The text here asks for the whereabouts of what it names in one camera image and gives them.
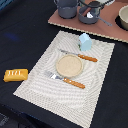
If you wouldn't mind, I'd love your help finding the grey cooking pot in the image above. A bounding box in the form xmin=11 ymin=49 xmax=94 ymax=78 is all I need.
xmin=54 ymin=0 xmax=79 ymax=19

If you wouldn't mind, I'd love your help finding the yellow bread pastry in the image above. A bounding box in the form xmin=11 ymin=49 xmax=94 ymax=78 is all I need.
xmin=4 ymin=69 xmax=28 ymax=82

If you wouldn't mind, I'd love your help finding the light blue block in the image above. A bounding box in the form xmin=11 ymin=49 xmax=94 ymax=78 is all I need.
xmin=79 ymin=33 xmax=92 ymax=51

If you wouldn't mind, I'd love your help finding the beige bowl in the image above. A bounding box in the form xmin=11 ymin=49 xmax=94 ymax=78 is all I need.
xmin=119 ymin=5 xmax=128 ymax=30

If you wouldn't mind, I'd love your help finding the round beige plate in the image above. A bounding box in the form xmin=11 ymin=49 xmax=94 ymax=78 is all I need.
xmin=56 ymin=54 xmax=83 ymax=78

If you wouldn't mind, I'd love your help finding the pink wooden stove board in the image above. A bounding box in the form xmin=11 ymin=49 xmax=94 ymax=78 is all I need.
xmin=48 ymin=0 xmax=128 ymax=43

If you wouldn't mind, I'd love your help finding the knife with orange handle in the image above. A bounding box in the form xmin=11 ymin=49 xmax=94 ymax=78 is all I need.
xmin=59 ymin=49 xmax=98 ymax=62

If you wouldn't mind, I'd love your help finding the grey saucepan with handle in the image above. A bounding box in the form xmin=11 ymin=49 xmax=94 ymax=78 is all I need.
xmin=78 ymin=6 xmax=111 ymax=26

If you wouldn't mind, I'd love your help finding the brown sausage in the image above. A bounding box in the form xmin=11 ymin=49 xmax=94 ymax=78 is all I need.
xmin=79 ymin=0 xmax=101 ymax=8

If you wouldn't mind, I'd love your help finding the fork with orange handle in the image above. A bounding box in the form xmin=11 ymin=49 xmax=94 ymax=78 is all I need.
xmin=44 ymin=71 xmax=85 ymax=89

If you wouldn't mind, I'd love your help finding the beige woven placemat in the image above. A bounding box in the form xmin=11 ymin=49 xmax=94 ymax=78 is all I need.
xmin=14 ymin=31 xmax=114 ymax=128

